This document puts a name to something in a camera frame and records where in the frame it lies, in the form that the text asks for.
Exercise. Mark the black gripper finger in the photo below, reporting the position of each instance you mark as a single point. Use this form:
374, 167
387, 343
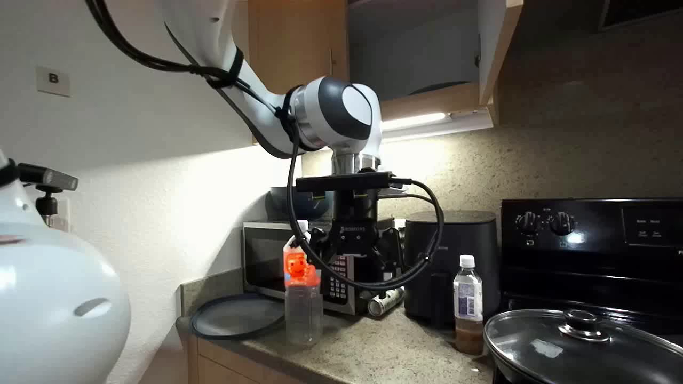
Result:
325, 249
387, 249

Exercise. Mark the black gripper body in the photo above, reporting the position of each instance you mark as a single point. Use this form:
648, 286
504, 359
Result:
355, 210

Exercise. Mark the silver black microwave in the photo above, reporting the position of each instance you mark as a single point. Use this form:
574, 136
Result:
265, 259

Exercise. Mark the glass pan lid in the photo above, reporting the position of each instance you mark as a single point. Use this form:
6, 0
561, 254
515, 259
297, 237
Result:
541, 349

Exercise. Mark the dark blue bowl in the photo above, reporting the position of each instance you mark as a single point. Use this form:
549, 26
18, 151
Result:
313, 203

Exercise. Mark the small silver black canister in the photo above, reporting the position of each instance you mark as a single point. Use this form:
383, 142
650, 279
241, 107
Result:
387, 301

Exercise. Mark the large bottle orange label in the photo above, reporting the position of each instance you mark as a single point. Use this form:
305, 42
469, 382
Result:
303, 312

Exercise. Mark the black air fryer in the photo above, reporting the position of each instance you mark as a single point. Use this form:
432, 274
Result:
465, 242

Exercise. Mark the small bottle brown liquid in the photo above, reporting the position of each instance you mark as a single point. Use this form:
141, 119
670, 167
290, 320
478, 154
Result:
467, 299

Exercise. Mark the under-cabinet light strip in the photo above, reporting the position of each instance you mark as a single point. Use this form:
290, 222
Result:
417, 120

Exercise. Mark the round dark grey plate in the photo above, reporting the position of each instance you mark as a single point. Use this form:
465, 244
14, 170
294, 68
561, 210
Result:
236, 316

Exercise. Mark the black stove knob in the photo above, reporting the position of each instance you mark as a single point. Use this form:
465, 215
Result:
561, 222
527, 222

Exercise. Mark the wooden base cabinet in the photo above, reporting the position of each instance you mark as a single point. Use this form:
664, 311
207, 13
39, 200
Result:
213, 364

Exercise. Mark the black frying pan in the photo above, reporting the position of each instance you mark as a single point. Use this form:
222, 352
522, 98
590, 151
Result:
500, 372

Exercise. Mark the black electric stove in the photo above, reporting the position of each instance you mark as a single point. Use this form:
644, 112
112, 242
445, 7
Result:
604, 270

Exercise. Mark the dark range hood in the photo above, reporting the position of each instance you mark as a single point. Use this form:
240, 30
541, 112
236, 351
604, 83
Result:
641, 12

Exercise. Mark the white wall socket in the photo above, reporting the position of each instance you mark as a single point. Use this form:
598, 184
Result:
400, 227

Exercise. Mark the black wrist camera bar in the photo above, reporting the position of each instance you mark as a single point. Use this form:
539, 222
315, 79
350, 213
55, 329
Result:
342, 182

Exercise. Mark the black camera on stand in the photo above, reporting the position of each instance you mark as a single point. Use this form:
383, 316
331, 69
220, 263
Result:
48, 181

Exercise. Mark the white wall switch plate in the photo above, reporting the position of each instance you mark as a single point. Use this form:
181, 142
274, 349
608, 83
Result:
53, 83

